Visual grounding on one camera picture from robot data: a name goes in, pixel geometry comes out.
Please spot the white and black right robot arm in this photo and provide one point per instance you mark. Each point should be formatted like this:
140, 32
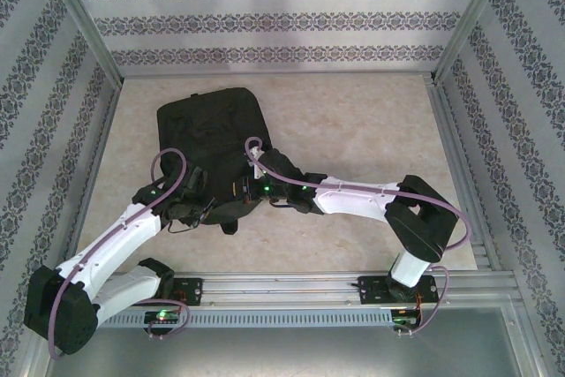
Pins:
353, 198

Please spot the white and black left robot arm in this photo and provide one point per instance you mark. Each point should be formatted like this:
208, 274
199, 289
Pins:
110, 244

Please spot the aluminium frame post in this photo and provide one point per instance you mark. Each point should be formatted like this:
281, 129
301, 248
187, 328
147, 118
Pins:
81, 19
470, 19

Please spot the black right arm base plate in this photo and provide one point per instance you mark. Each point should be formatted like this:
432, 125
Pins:
373, 289

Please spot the aluminium left frame post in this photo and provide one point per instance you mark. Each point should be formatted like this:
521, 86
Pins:
81, 19

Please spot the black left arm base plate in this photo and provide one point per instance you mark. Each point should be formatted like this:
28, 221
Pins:
190, 291

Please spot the aluminium mounting rail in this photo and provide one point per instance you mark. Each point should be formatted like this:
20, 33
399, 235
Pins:
273, 288

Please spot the right controller board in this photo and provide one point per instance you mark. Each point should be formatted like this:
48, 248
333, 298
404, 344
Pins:
406, 319

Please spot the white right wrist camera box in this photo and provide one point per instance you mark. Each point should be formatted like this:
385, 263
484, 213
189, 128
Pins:
257, 165

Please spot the aluminium left side rail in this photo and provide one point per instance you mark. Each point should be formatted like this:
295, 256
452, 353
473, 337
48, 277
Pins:
100, 138

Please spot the black backpack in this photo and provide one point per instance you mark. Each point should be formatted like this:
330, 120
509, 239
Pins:
212, 130

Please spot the left controller board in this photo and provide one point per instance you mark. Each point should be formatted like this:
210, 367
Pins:
162, 317

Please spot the aluminium back frame rail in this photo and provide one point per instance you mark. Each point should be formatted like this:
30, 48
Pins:
309, 73

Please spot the controller board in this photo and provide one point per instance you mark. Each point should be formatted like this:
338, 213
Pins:
406, 319
162, 317

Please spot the aluminium right frame post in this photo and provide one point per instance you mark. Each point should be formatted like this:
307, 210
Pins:
470, 19

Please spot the grey metal front panel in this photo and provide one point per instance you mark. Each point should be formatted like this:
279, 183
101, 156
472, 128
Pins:
273, 350

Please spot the aluminium right side rail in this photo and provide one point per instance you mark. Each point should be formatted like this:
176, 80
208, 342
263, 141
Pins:
449, 130

